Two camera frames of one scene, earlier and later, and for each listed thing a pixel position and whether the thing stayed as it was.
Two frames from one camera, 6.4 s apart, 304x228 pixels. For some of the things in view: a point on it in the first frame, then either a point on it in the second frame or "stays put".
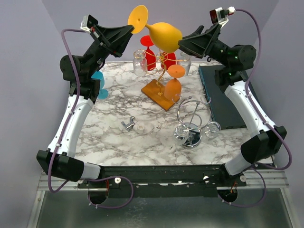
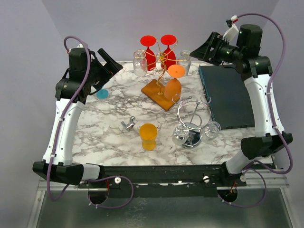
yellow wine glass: [164, 37] → [148, 132]
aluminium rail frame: [265, 202] stays put
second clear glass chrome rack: [213, 129] stays put
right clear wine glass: [185, 61] stays put
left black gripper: [111, 38] → [109, 69]
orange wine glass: [173, 87] stays put
